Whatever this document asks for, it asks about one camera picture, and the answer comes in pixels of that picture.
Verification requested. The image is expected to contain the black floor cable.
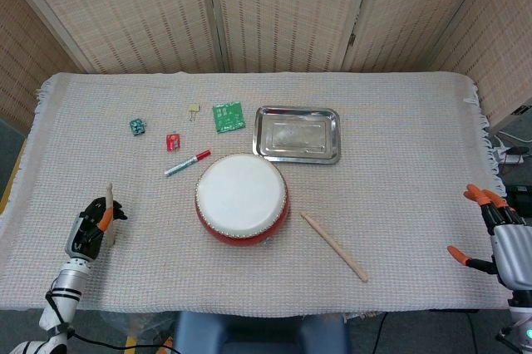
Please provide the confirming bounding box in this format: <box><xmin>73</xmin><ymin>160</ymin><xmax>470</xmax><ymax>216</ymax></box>
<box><xmin>467</xmin><ymin>312</ymin><xmax>480</xmax><ymax>354</ymax></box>
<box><xmin>372</xmin><ymin>311</ymin><xmax>388</xmax><ymax>354</ymax></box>

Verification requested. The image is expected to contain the beige woven tablecloth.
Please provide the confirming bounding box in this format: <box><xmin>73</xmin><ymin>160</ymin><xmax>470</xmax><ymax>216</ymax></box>
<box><xmin>0</xmin><ymin>71</ymin><xmax>525</xmax><ymax>322</ymax></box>

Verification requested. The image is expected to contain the large green circuit board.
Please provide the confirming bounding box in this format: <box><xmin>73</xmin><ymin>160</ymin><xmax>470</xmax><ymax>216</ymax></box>
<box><xmin>212</xmin><ymin>101</ymin><xmax>248</xmax><ymax>135</ymax></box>

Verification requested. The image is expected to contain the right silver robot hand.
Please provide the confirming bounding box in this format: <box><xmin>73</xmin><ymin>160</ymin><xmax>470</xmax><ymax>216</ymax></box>
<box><xmin>446</xmin><ymin>184</ymin><xmax>532</xmax><ymax>288</ymax></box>

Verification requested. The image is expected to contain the white power strip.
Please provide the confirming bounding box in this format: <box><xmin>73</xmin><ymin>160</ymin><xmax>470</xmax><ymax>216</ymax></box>
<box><xmin>496</xmin><ymin>140</ymin><xmax>525</xmax><ymax>165</ymax></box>

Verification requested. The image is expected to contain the black box device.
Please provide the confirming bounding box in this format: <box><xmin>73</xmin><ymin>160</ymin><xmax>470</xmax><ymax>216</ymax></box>
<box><xmin>505</xmin><ymin>185</ymin><xmax>532</xmax><ymax>218</ymax></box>

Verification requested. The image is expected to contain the small red drum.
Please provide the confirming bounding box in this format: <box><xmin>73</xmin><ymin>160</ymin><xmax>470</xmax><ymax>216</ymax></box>
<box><xmin>195</xmin><ymin>153</ymin><xmax>290</xmax><ymax>248</ymax></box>

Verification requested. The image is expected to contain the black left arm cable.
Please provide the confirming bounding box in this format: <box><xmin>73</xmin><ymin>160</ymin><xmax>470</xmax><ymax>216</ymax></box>
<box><xmin>44</xmin><ymin>290</ymin><xmax>180</xmax><ymax>354</ymax></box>

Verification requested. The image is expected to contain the woven folding screen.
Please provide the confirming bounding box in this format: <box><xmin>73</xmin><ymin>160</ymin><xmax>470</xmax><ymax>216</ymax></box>
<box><xmin>0</xmin><ymin>0</ymin><xmax>532</xmax><ymax>133</ymax></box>

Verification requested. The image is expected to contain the small green electronic module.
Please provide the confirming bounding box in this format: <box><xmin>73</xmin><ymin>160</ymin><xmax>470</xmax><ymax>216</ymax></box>
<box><xmin>128</xmin><ymin>117</ymin><xmax>148</xmax><ymax>137</ymax></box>

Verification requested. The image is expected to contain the clear plastic bag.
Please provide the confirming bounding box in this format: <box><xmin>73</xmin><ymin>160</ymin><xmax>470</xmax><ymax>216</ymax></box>
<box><xmin>99</xmin><ymin>311</ymin><xmax>175</xmax><ymax>351</ymax></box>

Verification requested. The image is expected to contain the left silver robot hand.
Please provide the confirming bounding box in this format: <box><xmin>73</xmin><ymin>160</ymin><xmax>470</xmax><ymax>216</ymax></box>
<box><xmin>65</xmin><ymin>196</ymin><xmax>129</xmax><ymax>263</ymax></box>

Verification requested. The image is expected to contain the stainless steel tray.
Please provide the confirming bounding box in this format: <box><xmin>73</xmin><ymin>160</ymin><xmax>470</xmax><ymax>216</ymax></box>
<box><xmin>251</xmin><ymin>106</ymin><xmax>342</xmax><ymax>165</ymax></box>

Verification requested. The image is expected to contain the red capped marker pen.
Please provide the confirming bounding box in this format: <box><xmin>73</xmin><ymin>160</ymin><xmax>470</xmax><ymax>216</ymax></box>
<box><xmin>164</xmin><ymin>149</ymin><xmax>212</xmax><ymax>178</ymax></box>

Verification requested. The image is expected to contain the wooden drumstick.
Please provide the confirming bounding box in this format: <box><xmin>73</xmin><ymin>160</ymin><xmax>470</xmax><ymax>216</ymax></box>
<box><xmin>106</xmin><ymin>182</ymin><xmax>116</xmax><ymax>248</ymax></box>
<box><xmin>300</xmin><ymin>211</ymin><xmax>369</xmax><ymax>283</ymax></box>

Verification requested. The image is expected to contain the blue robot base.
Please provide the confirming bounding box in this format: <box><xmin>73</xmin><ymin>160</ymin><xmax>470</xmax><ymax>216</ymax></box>
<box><xmin>172</xmin><ymin>311</ymin><xmax>350</xmax><ymax>354</ymax></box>

